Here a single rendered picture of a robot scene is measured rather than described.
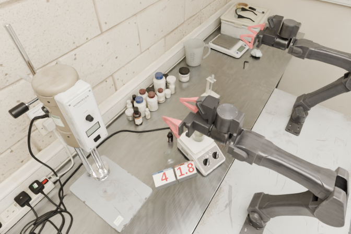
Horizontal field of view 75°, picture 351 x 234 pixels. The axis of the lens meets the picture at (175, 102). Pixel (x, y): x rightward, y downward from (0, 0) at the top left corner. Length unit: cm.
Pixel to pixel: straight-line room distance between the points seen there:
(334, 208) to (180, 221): 54
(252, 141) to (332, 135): 81
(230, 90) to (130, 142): 67
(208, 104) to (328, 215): 40
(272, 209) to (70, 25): 94
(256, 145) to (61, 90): 50
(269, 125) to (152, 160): 64
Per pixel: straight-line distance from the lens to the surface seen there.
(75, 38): 99
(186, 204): 101
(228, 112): 61
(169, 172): 104
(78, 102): 56
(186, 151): 106
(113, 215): 102
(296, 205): 78
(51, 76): 60
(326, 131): 142
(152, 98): 123
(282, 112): 141
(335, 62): 114
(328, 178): 68
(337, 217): 72
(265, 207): 86
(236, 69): 161
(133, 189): 104
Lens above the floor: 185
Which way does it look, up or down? 46 degrees down
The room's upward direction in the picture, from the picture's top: straight up
